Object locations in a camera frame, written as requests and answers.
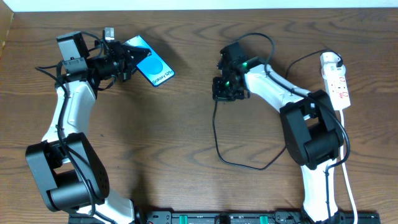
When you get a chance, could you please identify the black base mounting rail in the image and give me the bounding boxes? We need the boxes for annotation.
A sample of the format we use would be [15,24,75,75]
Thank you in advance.
[67,210,381,224]

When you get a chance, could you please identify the white charger adapter plug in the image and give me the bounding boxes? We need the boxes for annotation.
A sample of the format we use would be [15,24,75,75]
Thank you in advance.
[320,51,346,80]

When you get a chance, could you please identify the blue screen Galaxy smartphone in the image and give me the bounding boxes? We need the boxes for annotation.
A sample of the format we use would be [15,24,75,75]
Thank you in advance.
[123,35,175,87]

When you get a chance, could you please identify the white power strip cord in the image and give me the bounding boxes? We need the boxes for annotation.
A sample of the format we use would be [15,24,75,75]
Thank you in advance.
[338,108,359,224]

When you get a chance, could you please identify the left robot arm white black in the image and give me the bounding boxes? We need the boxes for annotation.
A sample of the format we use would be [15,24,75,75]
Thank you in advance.
[25,33,154,223]

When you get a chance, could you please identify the black USB charging cable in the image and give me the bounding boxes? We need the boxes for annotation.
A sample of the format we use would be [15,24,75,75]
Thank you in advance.
[211,48,344,171]

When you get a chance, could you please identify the small silver left camera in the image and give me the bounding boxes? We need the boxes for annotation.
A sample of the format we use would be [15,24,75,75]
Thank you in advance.
[103,27,115,42]

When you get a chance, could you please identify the white power strip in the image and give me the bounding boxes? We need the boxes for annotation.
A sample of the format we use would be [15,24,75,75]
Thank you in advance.
[324,75,351,111]

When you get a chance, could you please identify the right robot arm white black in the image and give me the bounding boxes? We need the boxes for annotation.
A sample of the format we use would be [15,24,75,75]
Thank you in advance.
[212,55,350,223]

